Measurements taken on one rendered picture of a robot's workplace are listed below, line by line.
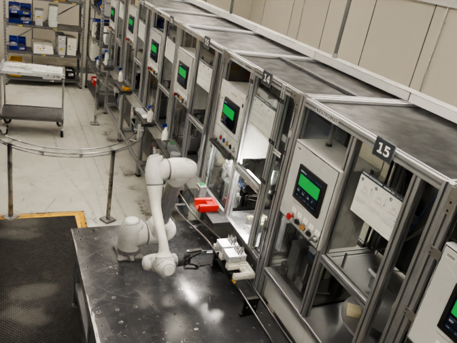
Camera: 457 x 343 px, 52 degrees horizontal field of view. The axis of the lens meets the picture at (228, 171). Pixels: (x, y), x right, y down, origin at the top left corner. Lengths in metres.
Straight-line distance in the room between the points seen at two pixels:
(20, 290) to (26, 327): 0.43
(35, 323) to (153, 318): 1.21
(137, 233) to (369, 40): 5.48
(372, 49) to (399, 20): 0.62
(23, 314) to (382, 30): 6.02
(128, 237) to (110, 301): 0.46
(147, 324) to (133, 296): 0.25
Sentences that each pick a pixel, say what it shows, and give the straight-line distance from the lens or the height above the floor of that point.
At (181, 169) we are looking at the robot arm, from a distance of 2.87.
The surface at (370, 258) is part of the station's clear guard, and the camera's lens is 2.29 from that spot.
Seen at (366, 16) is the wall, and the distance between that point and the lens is 7.94.
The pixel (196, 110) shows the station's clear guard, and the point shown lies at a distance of 4.13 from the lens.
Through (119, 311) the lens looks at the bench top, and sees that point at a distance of 2.95.
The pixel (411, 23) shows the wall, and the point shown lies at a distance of 7.24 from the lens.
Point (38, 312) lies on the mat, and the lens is 3.96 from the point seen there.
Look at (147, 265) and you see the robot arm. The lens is 2.90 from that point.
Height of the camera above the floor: 2.63
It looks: 24 degrees down
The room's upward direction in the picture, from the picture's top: 11 degrees clockwise
